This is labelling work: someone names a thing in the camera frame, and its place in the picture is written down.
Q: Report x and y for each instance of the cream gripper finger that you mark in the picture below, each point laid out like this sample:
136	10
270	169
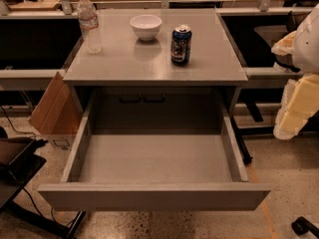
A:
299	103

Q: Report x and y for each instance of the blue pepsi can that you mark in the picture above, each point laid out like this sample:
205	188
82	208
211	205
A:
180	44

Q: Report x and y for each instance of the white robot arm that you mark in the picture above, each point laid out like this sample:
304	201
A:
305	44

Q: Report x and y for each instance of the grey cabinet with top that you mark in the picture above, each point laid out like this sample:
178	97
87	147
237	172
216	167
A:
133	87

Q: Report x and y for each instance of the open grey top drawer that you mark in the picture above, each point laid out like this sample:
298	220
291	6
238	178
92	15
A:
180	154

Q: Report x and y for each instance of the black office chair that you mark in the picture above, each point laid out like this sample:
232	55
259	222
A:
279	39

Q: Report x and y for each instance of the black caster wheel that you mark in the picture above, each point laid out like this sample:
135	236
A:
302	226

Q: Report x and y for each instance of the white ceramic bowl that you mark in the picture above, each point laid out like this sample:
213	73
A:
146	27

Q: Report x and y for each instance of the clear plastic water bottle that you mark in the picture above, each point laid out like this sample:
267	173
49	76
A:
89	24

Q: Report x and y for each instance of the brown cardboard box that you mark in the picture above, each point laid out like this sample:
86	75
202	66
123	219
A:
56	117

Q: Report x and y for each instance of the black stand at left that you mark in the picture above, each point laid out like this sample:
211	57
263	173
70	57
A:
19	164

